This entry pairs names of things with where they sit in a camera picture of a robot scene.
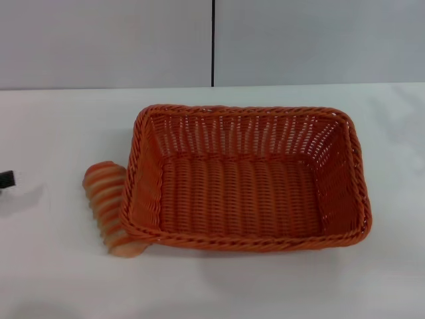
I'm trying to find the orange striped bread roll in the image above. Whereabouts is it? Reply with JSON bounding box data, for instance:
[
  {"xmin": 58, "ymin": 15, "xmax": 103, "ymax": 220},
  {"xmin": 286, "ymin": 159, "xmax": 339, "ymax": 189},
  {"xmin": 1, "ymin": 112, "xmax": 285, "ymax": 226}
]
[{"xmin": 82, "ymin": 160, "xmax": 149, "ymax": 259}]

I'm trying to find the orange woven plastic basket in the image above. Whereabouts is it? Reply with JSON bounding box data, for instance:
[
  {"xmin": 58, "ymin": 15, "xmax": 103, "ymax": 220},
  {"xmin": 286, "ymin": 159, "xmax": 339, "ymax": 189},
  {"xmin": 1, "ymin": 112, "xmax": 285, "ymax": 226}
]
[{"xmin": 118, "ymin": 104, "xmax": 373, "ymax": 256}]

